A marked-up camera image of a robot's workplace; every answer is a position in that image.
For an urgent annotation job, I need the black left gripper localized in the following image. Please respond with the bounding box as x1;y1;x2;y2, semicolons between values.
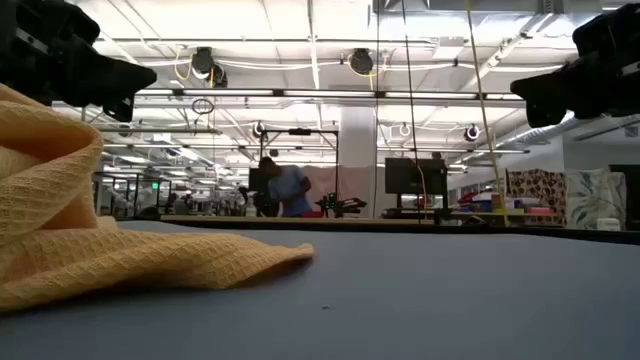
0;0;158;124

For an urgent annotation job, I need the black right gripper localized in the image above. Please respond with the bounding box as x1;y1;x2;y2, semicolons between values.
509;3;640;129

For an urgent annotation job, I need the yellow waffle weave towel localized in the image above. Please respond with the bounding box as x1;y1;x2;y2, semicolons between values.
0;83;315;312

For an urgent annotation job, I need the brown floral patterned cloth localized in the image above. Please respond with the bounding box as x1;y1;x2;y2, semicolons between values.
505;168;569;227

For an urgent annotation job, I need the green leaf patterned cloth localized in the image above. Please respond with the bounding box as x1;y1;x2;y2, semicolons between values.
565;167;628;231

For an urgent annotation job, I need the black cabinet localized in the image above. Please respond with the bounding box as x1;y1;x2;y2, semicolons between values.
608;163;640;232

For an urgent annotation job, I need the large black monitor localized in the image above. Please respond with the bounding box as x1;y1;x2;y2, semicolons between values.
384;157;449;211

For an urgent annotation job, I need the white square pillar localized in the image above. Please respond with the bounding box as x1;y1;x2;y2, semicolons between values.
339;105;378;169

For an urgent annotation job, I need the person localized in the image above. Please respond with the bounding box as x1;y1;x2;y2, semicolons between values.
257;156;313;218

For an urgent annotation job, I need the long fluorescent light strip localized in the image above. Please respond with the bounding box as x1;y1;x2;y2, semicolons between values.
134;87;526;101

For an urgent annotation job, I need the pink cloth sheet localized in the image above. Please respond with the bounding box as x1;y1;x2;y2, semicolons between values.
301;164;377;214

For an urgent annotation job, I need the silver ventilation duct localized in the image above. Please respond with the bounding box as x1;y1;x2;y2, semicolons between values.
492;110;576;151

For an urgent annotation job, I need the yellow power cable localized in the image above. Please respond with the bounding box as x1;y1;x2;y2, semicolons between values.
464;0;509;227

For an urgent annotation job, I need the black framed glass enclosure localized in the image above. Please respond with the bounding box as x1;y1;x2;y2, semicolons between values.
92;171;174;219

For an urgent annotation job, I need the black retractable cable reel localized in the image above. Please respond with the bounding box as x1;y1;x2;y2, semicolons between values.
191;46;215;76
209;63;230;89
348;47;375;77

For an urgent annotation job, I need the thin yellow cable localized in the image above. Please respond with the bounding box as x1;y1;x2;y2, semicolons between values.
416;163;430;206

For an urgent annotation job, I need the thin black cable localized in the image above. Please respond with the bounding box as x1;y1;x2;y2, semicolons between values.
373;0;381;219

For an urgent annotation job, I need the black metal frame stand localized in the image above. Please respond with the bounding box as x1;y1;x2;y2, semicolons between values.
258;127;340;216

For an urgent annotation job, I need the black table frame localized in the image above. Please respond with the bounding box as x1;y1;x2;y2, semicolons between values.
117;219;640;246

